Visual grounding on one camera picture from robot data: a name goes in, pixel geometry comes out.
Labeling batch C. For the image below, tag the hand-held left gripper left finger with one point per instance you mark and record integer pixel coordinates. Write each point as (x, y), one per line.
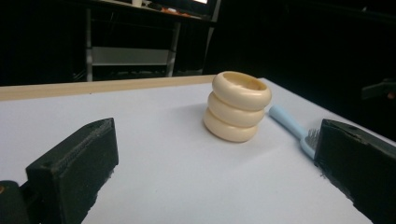
(73, 168)

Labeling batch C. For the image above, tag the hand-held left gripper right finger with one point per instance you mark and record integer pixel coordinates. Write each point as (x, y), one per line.
(358, 161)

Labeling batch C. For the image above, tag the light blue hairbrush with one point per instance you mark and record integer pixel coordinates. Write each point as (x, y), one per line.
(288, 122)

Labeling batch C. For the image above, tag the cream ribbed cup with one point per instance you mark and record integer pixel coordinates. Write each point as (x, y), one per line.
(235, 115)

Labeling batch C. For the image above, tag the white cup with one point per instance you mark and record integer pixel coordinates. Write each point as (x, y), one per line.
(137, 2)

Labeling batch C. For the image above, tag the grey metal frame desk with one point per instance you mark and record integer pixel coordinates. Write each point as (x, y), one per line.
(130, 56)

